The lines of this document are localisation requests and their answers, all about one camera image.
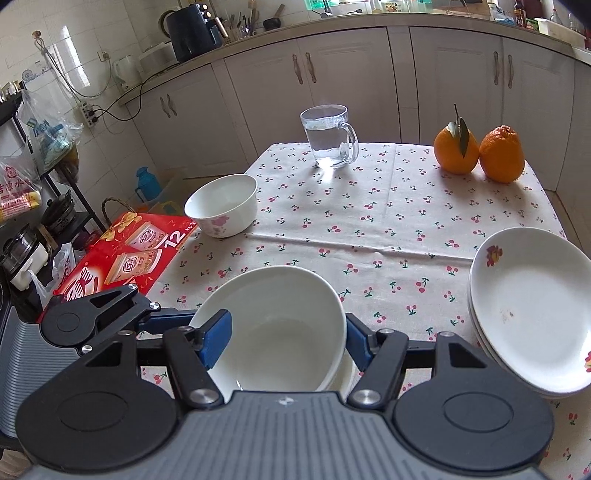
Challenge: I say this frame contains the white bowl pink flowers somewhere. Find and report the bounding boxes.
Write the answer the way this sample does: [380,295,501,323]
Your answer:
[318,348,368,393]
[188,265,348,393]
[184,174,258,238]

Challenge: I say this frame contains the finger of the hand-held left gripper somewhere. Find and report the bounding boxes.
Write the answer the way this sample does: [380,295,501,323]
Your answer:
[39,283,197,357]

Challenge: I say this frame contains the clear bag blue print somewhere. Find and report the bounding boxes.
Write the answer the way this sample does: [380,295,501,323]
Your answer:
[21,88,84,171]

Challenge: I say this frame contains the wicker basket handle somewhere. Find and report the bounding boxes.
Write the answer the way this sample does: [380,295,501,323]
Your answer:
[100,198,134,229]

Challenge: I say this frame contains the bumpy orange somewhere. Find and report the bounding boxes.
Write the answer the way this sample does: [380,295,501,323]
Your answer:
[479,124,526,183]

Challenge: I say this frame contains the small white plastic bag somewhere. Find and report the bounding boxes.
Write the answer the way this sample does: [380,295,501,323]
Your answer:
[28,242,77,310]

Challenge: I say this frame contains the kitchen countertop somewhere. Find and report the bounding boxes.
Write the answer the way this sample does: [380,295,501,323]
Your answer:
[117,9,591,107]

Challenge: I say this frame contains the black metal shelf rack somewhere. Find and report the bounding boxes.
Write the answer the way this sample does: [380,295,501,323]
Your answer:
[0,90,107,241]

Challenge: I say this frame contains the dark blue air fryer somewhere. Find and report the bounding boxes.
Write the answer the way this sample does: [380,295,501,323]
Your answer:
[165,4,227,63]

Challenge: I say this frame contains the white kitchen cabinet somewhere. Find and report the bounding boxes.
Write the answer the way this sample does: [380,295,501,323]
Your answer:
[122,25,591,195]

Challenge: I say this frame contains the white electric kettle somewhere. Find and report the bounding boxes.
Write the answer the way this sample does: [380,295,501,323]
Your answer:
[113,54,141,93]

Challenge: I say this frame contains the white kitchen appliance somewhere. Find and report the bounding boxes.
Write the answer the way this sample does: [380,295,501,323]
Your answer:
[9,242,49,291]

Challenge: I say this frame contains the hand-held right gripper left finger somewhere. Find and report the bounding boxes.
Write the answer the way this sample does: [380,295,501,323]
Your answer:
[69,310,232,411]

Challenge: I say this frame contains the utensil holder with utensils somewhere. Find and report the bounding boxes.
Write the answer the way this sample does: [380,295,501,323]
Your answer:
[222,9,259,44]

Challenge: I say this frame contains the black power cable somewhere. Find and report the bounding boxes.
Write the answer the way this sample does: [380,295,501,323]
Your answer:
[95,69,185,121]

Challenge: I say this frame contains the black cooking pot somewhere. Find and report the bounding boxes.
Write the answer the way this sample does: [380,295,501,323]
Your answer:
[41,190,77,234]

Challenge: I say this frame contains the glass mug with water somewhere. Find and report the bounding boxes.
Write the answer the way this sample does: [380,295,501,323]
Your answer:
[300,104,360,171]

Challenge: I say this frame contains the steel pot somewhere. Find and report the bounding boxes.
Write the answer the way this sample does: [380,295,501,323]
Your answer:
[0,224,38,273]

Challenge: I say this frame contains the clear bag red print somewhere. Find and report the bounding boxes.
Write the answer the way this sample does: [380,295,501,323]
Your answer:
[0,154,44,222]

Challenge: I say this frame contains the stained white plate fruit print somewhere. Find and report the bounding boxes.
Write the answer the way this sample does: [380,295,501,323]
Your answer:
[468,227,591,393]

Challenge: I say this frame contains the blue thermos bottle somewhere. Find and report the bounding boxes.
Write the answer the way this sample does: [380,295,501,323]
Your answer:
[135,166,162,204]

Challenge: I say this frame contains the orange with leaf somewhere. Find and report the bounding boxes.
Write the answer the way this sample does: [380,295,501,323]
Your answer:
[433,105,482,175]

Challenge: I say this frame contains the white rice cooker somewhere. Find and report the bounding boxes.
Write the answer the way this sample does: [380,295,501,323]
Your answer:
[139,41,178,77]

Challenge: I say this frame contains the red gift box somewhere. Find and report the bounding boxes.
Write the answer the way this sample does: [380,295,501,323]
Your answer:
[39,211,200,324]

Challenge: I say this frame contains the dark sauce bottle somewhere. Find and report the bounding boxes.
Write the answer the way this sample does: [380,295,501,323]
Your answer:
[512,0,541,31]

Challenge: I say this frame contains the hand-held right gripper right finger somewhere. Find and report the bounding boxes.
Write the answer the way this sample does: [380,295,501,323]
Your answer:
[345,313,513,411]

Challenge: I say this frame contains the white plastic container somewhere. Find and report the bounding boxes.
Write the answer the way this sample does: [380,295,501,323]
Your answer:
[538,16,587,42]

